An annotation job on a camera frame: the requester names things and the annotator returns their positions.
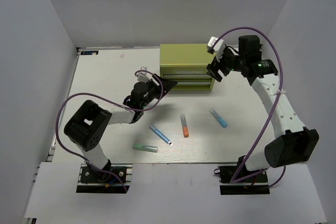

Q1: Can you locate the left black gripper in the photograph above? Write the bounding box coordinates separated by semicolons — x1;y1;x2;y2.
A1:
141;74;177;109

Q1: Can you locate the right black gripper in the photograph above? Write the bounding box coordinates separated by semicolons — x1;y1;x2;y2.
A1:
206;46;246;82

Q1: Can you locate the green metal drawer chest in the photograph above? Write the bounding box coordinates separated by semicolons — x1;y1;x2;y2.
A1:
160;44;215;91

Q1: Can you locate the orange highlighter pen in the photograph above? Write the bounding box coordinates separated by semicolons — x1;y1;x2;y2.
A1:
180;114;189;137

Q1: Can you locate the blue highlighter pen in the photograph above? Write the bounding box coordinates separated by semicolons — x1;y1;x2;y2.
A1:
149;125;172;145
209;108;228;128

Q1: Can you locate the green highlighter pen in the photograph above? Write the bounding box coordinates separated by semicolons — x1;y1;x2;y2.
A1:
132;144;158;153

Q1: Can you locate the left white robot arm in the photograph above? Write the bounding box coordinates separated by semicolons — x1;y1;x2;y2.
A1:
64;69;177;182

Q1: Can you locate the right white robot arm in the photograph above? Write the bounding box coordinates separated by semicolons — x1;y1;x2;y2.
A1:
206;35;319;182

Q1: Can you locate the left blue corner label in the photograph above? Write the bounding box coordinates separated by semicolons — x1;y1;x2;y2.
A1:
80;50;99;56

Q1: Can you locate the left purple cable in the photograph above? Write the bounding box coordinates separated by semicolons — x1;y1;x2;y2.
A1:
54;71;169;193

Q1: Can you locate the purple cable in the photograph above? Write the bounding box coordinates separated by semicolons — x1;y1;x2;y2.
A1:
54;71;169;193
214;26;287;188

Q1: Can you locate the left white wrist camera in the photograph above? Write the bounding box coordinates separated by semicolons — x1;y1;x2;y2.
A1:
135;67;150;83

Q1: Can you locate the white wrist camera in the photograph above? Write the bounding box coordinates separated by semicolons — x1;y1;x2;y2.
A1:
207;36;226;55
135;67;150;83

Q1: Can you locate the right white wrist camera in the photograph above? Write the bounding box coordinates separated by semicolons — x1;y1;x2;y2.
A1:
207;36;226;55

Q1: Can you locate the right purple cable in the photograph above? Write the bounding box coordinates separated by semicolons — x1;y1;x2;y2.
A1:
214;26;287;188

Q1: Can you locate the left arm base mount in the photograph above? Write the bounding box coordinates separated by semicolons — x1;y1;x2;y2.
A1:
76;164;132;194

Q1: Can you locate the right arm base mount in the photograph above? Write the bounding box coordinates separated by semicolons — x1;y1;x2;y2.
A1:
214;165;270;195

